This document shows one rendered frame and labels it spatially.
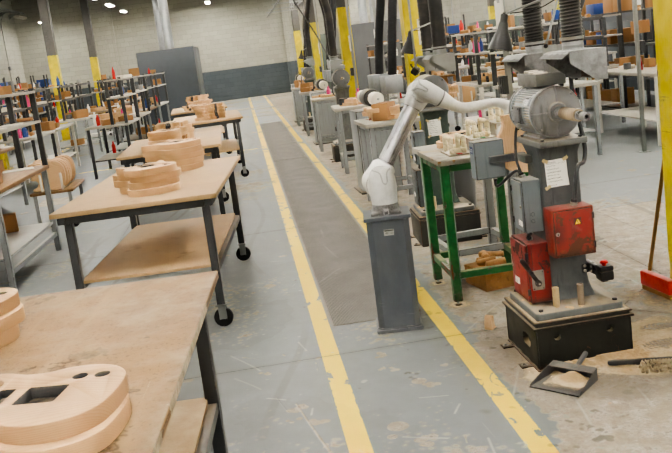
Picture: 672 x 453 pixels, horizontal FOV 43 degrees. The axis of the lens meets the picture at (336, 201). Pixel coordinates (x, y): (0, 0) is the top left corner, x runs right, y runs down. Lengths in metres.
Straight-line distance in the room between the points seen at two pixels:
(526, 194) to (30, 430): 2.95
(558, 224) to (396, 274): 1.18
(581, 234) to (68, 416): 2.93
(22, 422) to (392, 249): 3.31
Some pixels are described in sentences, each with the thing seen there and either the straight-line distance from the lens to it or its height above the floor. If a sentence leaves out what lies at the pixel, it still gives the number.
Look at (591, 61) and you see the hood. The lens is 4.03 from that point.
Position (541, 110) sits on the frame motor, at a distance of 4.26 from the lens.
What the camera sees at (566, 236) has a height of 0.65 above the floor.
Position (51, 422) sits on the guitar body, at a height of 0.99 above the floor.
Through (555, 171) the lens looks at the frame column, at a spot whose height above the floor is 0.96.
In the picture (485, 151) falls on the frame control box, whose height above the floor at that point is 1.07.
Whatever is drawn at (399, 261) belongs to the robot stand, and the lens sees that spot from 5.02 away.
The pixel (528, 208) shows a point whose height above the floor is 0.79.
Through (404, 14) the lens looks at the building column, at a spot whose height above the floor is 2.03.
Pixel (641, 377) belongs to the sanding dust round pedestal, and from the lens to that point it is 4.33.
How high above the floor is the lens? 1.68
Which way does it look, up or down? 10 degrees down
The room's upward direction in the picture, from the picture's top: 7 degrees counter-clockwise
